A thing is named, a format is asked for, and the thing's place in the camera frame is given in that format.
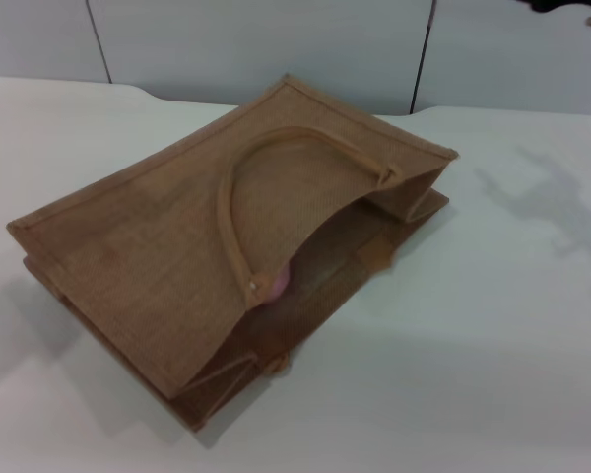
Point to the brown jute handbag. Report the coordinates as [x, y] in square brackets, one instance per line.
[152, 246]

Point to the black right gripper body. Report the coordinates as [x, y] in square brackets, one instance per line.
[546, 5]

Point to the pink toy peach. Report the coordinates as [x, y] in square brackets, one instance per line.
[280, 285]

